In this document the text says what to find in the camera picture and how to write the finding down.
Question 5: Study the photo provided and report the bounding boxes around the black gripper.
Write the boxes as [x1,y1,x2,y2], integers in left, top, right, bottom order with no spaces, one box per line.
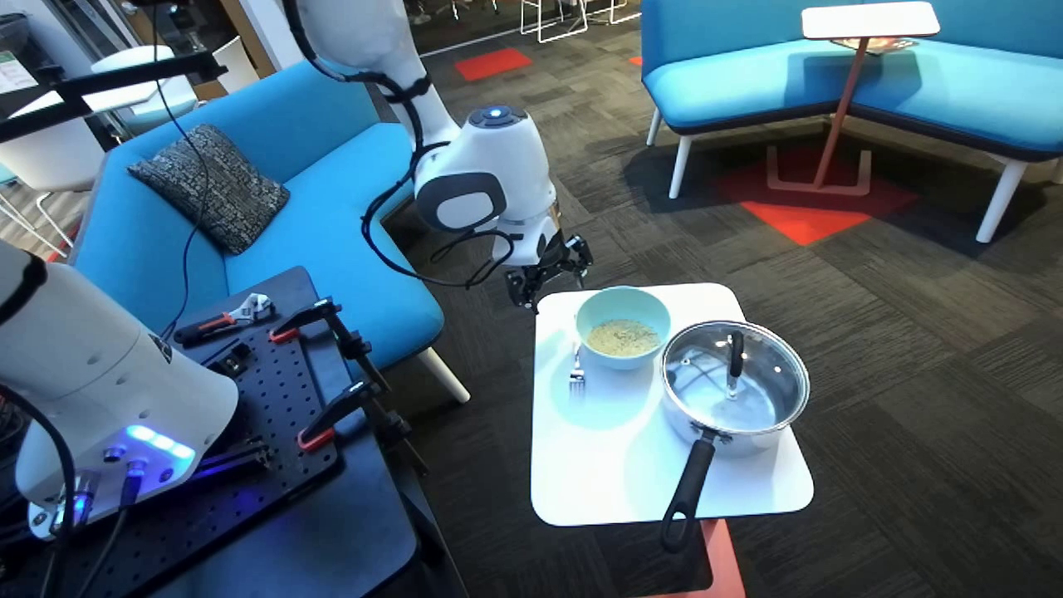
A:
[505,235,598,312]

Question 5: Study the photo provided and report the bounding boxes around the teal bowl with rice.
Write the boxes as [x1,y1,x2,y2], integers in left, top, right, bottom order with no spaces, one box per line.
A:
[571,284,675,372]

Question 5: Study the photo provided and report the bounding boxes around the white side table orange stand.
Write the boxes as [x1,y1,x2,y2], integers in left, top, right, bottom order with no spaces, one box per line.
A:
[527,280,820,598]

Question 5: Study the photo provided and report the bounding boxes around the black tripod stand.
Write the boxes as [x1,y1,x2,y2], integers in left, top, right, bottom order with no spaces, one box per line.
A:
[326,312,476,598]

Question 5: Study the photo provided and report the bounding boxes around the glass lid with black knob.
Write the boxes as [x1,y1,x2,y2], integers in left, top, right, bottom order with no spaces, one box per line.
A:
[660,319,815,440]

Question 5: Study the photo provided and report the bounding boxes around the blue curved sofa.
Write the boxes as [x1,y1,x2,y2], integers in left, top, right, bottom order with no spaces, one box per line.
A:
[68,47,488,409]

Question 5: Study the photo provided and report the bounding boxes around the black perforated mounting board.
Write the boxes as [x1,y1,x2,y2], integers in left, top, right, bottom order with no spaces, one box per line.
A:
[42,315,350,598]

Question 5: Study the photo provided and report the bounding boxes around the blue corner sofa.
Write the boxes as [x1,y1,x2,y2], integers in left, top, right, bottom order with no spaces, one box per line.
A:
[639,0,1063,246]

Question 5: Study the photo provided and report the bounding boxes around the dark robot mounting table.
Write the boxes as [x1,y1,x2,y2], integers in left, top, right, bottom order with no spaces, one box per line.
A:
[0,264,422,598]

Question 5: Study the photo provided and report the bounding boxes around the clamp with silver head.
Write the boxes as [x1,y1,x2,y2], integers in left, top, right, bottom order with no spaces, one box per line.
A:
[171,290,278,348]

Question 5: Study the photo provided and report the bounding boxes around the grey patterned cushion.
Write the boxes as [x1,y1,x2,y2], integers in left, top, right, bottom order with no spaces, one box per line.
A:
[125,124,293,258]

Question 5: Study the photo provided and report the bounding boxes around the small white table red stand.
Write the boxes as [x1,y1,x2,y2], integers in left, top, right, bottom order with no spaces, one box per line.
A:
[765,0,942,198]

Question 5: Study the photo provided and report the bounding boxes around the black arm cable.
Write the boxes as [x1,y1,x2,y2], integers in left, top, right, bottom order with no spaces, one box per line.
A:
[290,0,527,291]

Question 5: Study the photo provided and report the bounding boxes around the steel pan with black handle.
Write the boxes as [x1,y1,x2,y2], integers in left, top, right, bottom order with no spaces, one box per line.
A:
[657,328,815,556]

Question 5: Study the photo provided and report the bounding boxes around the white wire chair frame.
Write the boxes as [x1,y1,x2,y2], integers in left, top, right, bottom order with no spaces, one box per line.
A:
[514,0,643,47]

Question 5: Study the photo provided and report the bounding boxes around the thin black hanging cable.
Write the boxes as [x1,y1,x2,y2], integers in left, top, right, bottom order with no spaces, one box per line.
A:
[136,0,219,341]

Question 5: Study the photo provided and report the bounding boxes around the black camera boom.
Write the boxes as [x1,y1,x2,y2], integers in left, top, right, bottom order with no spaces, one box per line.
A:
[0,47,231,147]

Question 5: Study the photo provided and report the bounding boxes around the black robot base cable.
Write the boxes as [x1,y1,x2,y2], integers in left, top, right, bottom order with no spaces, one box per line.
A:
[0,377,88,598]

